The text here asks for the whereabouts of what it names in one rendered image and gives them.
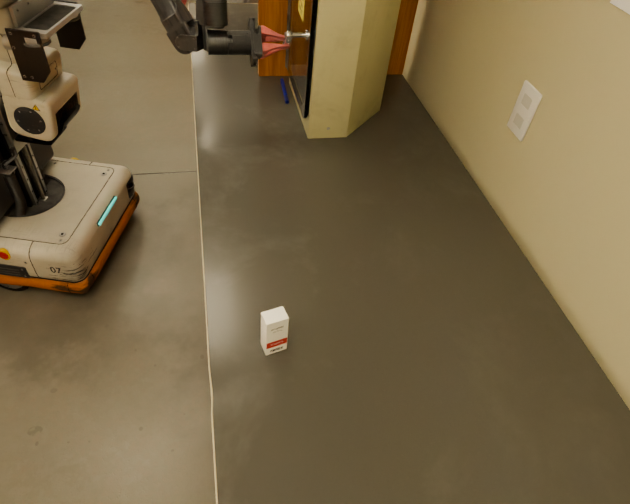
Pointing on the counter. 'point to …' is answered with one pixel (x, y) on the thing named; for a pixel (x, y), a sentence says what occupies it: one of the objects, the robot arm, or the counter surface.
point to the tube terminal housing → (349, 64)
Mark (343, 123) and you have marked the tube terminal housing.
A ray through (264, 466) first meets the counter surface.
